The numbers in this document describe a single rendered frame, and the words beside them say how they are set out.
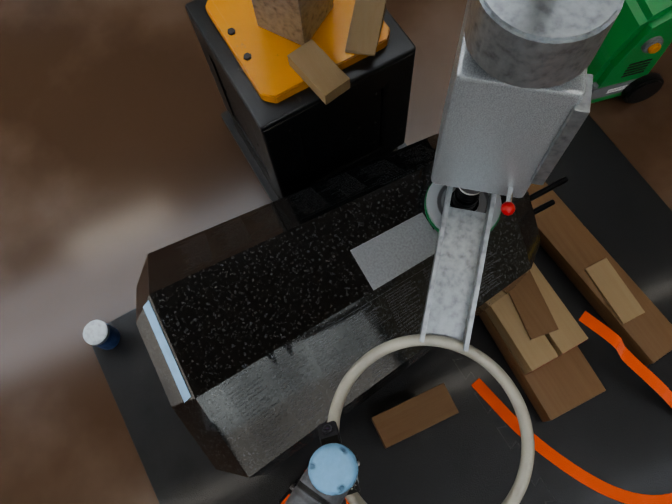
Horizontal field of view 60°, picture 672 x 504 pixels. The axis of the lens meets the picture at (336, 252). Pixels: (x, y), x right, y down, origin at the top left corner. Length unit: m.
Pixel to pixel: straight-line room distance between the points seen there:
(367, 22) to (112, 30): 1.68
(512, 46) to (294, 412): 1.17
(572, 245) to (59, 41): 2.66
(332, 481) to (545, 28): 0.84
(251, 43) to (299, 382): 1.12
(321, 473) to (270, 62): 1.35
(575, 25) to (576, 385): 1.65
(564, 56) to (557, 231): 1.63
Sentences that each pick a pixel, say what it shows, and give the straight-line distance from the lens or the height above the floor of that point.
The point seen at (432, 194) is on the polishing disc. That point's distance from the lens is 1.71.
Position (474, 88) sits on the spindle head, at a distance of 1.08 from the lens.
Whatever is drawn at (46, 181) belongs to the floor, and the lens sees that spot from 3.03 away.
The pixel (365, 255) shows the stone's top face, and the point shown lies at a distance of 1.66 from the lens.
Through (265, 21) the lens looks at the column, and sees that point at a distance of 2.07.
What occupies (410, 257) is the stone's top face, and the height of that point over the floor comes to 0.80.
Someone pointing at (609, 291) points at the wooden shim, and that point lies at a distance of 2.51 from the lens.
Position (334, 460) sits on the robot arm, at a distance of 1.15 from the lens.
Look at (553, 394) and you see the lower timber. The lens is 2.36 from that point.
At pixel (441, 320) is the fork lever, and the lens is 1.53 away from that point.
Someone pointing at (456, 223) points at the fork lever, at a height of 0.96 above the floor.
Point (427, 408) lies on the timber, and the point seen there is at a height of 0.13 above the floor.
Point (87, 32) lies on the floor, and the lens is 3.42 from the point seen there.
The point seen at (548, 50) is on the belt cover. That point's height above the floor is 1.65.
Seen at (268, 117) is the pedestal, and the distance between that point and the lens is 1.96.
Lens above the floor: 2.37
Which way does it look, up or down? 70 degrees down
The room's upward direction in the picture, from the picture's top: 9 degrees counter-clockwise
